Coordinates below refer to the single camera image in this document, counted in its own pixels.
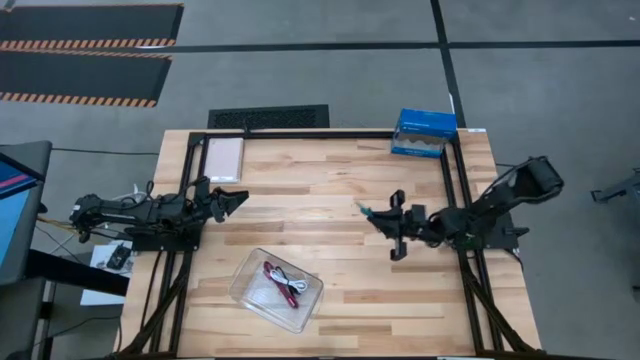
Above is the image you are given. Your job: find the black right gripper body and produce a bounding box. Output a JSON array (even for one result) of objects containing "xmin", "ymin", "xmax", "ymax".
[{"xmin": 389, "ymin": 188, "xmax": 429, "ymax": 262}]

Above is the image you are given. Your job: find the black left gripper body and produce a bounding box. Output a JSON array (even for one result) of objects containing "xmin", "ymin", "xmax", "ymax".
[{"xmin": 192, "ymin": 175, "xmax": 218, "ymax": 224}]

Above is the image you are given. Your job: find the white USB-C cable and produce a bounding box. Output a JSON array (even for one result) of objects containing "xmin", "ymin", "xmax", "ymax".
[{"xmin": 282, "ymin": 278, "xmax": 310, "ymax": 295}]

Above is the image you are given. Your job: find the pink USB-C cable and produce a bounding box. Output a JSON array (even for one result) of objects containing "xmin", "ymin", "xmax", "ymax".
[{"xmin": 262, "ymin": 260, "xmax": 300, "ymax": 310}]

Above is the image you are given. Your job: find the white notepad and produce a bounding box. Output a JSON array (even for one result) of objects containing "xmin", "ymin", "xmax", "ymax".
[{"xmin": 203, "ymin": 137, "xmax": 245, "ymax": 184}]

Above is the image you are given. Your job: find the black floor vent grate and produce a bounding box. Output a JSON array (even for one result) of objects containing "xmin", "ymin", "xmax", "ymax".
[{"xmin": 207, "ymin": 103, "xmax": 331, "ymax": 130}]

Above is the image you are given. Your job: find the clear plastic container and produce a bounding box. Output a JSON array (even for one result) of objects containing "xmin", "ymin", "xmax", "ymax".
[{"xmin": 228, "ymin": 247, "xmax": 325, "ymax": 335}]

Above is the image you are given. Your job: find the blue cardboard box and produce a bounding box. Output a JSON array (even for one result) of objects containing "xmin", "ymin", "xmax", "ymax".
[{"xmin": 390, "ymin": 108, "xmax": 459, "ymax": 160}]

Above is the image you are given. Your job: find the small black device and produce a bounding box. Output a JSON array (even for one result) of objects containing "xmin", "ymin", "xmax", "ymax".
[{"xmin": 106, "ymin": 243, "xmax": 132, "ymax": 272}]

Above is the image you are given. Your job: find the white paper sheet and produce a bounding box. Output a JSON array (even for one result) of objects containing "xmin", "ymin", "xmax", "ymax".
[{"xmin": 79, "ymin": 239, "xmax": 136, "ymax": 307}]

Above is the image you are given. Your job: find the black cart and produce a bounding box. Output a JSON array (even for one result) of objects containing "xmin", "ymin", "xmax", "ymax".
[{"xmin": 0, "ymin": 249, "xmax": 130, "ymax": 360}]

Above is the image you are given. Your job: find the black orange-striped floor mat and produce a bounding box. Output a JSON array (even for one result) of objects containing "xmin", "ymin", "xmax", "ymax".
[
  {"xmin": 0, "ymin": 3, "xmax": 185, "ymax": 51},
  {"xmin": 0, "ymin": 49, "xmax": 174, "ymax": 109}
]

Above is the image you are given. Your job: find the large grey-framed display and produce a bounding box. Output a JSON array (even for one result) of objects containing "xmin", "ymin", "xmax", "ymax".
[{"xmin": 0, "ymin": 140, "xmax": 54, "ymax": 286}]

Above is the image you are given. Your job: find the black aluminium table frame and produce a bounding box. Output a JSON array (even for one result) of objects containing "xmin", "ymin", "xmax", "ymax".
[{"xmin": 117, "ymin": 129, "xmax": 539, "ymax": 360}]

